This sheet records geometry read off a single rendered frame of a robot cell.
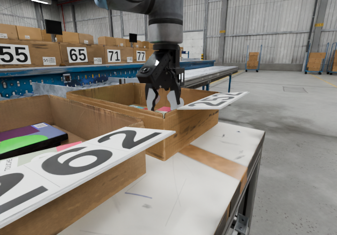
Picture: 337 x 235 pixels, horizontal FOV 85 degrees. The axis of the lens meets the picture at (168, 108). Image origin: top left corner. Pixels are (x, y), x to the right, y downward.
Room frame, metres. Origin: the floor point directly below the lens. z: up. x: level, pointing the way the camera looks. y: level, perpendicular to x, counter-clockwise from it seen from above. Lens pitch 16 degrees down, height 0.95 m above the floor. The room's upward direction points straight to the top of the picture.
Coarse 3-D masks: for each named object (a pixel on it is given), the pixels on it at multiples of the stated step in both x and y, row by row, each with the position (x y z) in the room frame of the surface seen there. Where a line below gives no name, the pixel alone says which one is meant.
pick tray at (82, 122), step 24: (48, 96) 0.52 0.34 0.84; (0, 120) 0.43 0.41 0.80; (24, 120) 0.46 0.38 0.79; (48, 120) 0.51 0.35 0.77; (72, 120) 0.45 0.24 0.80; (96, 120) 0.38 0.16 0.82; (120, 120) 0.33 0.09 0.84; (120, 168) 0.25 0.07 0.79; (144, 168) 0.29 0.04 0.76; (72, 192) 0.19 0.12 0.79; (96, 192) 0.21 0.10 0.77; (24, 216) 0.15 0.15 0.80; (48, 216) 0.17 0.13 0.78; (72, 216) 0.19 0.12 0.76
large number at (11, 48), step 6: (0, 48) 1.06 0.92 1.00; (6, 48) 1.08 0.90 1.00; (12, 48) 1.11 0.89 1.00; (18, 48) 1.13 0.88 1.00; (24, 48) 1.16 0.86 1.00; (0, 54) 1.05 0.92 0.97; (6, 54) 1.08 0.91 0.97; (12, 54) 1.10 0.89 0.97; (18, 54) 1.13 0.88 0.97; (24, 54) 1.15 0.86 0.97; (0, 60) 1.05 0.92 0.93; (6, 60) 1.07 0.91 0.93; (12, 60) 1.09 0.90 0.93; (18, 60) 1.12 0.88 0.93; (24, 60) 1.15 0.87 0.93; (30, 60) 1.18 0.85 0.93
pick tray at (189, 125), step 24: (72, 96) 0.53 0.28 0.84; (96, 96) 0.63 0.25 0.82; (120, 96) 0.72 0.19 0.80; (144, 96) 0.74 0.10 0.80; (192, 96) 0.61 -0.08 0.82; (144, 120) 0.36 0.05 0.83; (168, 120) 0.34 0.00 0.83; (192, 120) 0.41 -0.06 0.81; (216, 120) 0.54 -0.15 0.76; (168, 144) 0.34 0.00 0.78
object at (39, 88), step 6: (36, 84) 1.07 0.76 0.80; (42, 84) 1.04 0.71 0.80; (48, 84) 1.01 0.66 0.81; (36, 90) 1.07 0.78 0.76; (42, 90) 1.04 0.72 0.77; (48, 90) 1.01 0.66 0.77; (54, 90) 0.98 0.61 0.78; (60, 90) 0.95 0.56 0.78; (66, 90) 0.93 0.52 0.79; (72, 90) 0.90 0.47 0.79; (60, 96) 0.96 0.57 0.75
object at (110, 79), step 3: (108, 78) 1.61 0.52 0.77; (111, 78) 1.59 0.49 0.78; (114, 78) 1.57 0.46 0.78; (117, 78) 1.56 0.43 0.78; (120, 78) 1.54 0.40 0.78; (123, 78) 1.52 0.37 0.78; (108, 81) 1.61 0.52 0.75; (111, 81) 1.59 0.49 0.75; (114, 81) 1.58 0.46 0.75; (117, 81) 1.56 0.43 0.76; (126, 81) 1.51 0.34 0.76; (129, 81) 1.49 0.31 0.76; (132, 81) 1.48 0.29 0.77; (135, 81) 1.46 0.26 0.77; (138, 81) 1.45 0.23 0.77
